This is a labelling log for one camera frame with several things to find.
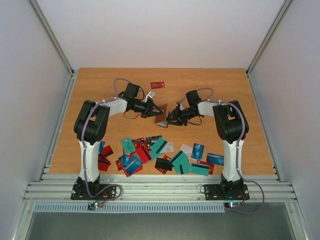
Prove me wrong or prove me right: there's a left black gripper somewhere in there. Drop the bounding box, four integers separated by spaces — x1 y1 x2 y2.
133 98 164 118

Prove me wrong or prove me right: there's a brown leather card holder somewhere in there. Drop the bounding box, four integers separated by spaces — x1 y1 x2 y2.
154 103 169 128

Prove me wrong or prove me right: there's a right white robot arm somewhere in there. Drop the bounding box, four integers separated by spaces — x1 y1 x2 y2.
166 90 249 198

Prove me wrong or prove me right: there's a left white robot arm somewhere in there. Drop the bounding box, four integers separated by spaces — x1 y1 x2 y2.
71 82 164 200

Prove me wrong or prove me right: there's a lone red card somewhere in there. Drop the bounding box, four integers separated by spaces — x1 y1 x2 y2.
150 81 165 89

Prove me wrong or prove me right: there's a black vip card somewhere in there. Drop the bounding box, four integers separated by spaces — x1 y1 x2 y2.
145 135 162 148

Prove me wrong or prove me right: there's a white card centre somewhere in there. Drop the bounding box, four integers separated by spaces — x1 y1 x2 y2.
161 142 174 154

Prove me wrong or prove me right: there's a white card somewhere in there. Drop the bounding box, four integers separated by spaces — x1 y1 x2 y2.
161 142 174 154
180 144 193 158

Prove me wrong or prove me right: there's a white card right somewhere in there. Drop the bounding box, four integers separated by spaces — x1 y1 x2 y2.
180 144 193 158

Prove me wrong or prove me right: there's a teal card black stripe centre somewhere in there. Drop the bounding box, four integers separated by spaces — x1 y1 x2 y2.
149 137 168 160

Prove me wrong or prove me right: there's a teal card black stripe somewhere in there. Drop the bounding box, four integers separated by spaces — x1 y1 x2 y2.
169 150 192 175
149 137 168 160

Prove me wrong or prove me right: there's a red card black stripe centre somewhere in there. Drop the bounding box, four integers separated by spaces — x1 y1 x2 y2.
135 145 152 164

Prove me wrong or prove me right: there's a red card black stripe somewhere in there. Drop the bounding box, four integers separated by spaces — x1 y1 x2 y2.
98 154 111 172
135 145 152 164

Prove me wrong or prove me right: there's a teal card upper left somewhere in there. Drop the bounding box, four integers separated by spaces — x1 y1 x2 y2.
121 137 136 155

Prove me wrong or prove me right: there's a teal card black stripe right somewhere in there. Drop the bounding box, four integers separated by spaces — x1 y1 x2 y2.
169 150 192 175

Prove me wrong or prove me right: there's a black card bottom centre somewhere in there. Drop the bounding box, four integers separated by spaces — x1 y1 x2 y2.
155 158 173 171

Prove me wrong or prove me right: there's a teal card bottom right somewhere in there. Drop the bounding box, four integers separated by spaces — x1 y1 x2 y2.
191 162 210 176

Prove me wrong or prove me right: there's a blue card far right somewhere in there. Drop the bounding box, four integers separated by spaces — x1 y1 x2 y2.
206 153 224 166

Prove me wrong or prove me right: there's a blue card lower pile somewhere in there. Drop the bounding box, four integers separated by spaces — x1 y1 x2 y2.
123 156 143 177

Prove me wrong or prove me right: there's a red card bottom right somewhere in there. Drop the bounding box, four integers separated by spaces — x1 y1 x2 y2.
196 160 214 175

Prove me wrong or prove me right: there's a red card upper left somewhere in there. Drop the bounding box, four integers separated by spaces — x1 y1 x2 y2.
101 145 114 158

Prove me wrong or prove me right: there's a blue card far left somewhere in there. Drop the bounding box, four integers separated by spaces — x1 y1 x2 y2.
98 141 105 154

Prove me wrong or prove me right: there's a red card black stripe left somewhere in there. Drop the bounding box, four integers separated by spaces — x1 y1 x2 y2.
98 154 111 172

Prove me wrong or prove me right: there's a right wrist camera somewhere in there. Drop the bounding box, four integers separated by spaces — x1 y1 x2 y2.
176 101 184 110

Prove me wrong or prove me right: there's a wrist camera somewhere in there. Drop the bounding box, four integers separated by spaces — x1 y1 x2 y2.
144 91 156 102
176 101 184 110

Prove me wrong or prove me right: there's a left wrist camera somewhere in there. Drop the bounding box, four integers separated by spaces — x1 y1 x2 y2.
144 91 156 102

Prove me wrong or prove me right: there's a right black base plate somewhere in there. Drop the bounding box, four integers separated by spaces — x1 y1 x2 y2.
203 184 250 201

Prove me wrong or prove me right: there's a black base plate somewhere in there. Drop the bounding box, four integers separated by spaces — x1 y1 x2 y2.
70 177 117 201
203 184 250 201

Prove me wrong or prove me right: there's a slotted grey cable duct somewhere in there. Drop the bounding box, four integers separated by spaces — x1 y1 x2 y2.
33 202 225 214

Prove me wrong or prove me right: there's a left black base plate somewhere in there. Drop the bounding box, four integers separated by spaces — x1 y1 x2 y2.
70 177 117 201

